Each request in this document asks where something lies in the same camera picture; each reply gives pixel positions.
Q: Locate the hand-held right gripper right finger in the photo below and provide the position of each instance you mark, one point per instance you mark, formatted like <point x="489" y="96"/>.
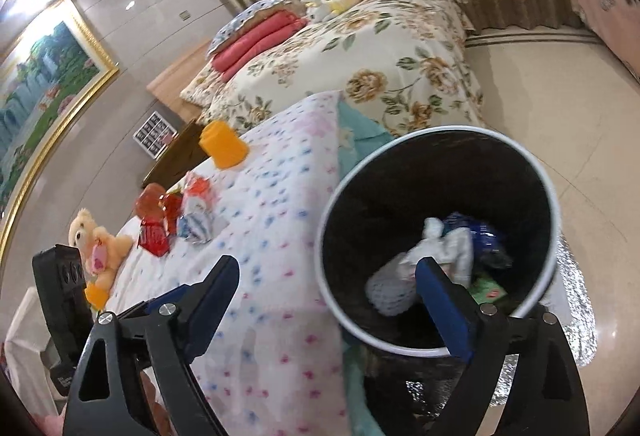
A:
<point x="442" y="301"/>

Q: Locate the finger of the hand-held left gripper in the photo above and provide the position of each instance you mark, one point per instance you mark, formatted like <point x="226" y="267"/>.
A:
<point x="155" y="298"/>

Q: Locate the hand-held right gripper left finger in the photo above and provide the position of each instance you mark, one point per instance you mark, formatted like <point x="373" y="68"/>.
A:
<point x="215" y="306"/>

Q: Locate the green box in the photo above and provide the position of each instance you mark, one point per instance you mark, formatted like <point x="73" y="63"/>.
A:
<point x="489" y="290"/>

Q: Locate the white foam fruit net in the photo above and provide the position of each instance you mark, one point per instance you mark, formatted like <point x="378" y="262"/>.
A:
<point x="390" y="286"/>

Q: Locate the white tissue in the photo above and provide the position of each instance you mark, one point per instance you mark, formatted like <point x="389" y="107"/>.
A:
<point x="450" y="246"/>

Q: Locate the red snack bag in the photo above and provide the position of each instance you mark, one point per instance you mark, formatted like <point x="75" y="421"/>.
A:
<point x="157" y="233"/>

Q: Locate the blue snack bag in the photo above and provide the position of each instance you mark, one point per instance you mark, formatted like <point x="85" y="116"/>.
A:
<point x="480" y="233"/>

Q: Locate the white waste bin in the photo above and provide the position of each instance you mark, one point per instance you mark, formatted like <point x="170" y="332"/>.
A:
<point x="380" y="196"/>

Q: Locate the cream teddy bear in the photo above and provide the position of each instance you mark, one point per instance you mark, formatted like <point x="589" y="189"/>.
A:
<point x="100" y="246"/>

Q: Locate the white flowered tablecloth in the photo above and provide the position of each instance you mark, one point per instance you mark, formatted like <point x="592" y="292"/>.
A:
<point x="280" y="241"/>

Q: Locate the white snack packet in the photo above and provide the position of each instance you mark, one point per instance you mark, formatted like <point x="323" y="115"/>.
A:
<point x="197" y="211"/>

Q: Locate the dark wooden nightstand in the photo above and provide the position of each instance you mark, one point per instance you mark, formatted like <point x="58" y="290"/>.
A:
<point x="175" y="159"/>

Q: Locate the gold framed landscape painting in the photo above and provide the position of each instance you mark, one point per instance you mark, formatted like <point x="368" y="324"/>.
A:
<point x="45" y="101"/>

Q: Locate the wooden headboard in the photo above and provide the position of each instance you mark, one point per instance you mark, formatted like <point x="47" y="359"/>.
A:
<point x="175" y="81"/>

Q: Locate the floral pillow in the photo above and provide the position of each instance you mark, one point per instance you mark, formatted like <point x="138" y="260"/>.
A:
<point x="200" y="84"/>

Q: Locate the bed with floral bedspread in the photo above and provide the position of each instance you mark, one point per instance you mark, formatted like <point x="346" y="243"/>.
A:
<point x="375" y="56"/>

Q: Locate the folded pink blanket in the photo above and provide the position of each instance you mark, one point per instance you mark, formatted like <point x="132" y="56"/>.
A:
<point x="255" y="39"/>

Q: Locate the polka dot pillow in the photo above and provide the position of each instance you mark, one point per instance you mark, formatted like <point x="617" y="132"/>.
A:
<point x="245" y="19"/>

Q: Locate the white rabbit plush toy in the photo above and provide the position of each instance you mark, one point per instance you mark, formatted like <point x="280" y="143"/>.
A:
<point x="317" y="9"/>

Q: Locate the photo frame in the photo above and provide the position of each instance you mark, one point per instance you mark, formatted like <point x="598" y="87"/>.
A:
<point x="154" y="135"/>

